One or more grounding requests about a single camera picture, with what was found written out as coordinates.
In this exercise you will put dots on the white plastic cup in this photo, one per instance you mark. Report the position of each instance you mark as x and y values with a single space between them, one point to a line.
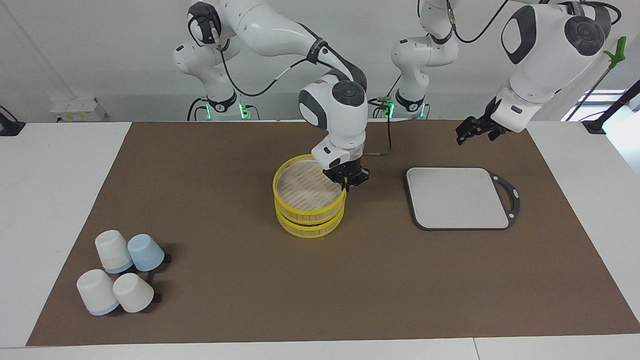
112 250
132 294
96 292

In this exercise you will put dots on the white power box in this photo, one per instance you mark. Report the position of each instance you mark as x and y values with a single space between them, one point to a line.
77 109

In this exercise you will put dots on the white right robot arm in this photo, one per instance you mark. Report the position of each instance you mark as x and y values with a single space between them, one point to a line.
340 125

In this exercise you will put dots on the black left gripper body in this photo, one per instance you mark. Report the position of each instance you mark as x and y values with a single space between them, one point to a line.
490 127

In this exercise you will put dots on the green-tipped pole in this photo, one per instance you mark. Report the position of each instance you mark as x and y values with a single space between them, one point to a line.
617 52

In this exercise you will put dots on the brown table mat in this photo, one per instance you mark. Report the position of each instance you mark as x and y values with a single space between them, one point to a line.
250 280

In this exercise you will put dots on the light blue plastic cup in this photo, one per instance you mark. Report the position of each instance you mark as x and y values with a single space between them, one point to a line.
146 252

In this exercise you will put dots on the yellow-rimmed bamboo steamer tier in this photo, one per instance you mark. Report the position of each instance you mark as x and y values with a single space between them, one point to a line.
310 229
300 187

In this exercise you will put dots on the black desk mount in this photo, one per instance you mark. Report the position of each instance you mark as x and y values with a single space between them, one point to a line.
9 126

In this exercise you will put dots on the white grey-rimmed cutting board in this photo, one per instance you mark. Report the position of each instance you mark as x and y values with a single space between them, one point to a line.
450 200

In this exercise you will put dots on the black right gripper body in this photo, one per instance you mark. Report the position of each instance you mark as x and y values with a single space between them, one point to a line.
352 176

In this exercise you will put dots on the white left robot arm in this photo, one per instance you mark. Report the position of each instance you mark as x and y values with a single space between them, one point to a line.
540 65

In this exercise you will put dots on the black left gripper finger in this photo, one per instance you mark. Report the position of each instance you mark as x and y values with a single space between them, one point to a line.
485 133
467 129

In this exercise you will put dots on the black clamp stand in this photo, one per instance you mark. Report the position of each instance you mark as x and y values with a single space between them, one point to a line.
612 107

